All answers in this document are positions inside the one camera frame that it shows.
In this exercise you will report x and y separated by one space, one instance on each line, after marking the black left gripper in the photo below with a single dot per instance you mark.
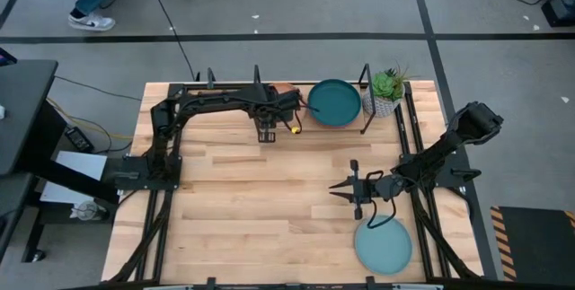
287 103

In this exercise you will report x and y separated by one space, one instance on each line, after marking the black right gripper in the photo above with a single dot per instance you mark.
365 190

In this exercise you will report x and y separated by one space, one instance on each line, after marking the dark teal plate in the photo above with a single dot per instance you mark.
334 101

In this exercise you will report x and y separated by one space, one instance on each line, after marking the orange plate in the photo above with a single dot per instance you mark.
283 87

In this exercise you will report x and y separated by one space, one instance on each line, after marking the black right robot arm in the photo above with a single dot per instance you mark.
467 128

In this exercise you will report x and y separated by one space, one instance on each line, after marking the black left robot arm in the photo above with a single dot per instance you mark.
206 101

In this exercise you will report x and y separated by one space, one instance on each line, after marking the white triangle pattern plant pot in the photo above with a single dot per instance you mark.
379 108

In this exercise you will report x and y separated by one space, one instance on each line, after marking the pale blue-grey plate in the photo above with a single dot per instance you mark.
383 245

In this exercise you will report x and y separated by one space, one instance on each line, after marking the green succulent plant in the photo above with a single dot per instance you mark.
386 84

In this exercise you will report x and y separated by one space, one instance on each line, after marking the black hazard stripe mat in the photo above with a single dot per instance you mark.
539 245

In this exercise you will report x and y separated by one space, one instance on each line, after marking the black power brick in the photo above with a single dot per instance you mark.
79 139

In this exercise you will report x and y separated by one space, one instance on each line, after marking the white paper sheet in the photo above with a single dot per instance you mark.
76 173

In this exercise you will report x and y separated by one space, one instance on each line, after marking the black equipment box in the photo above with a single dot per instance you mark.
561 9

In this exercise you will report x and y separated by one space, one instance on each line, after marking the black desk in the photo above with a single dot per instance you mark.
22 110

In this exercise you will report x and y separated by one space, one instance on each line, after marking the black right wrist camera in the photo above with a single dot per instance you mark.
388 187

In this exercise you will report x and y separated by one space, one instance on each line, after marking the black aluminium rig frame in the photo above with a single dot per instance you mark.
162 222

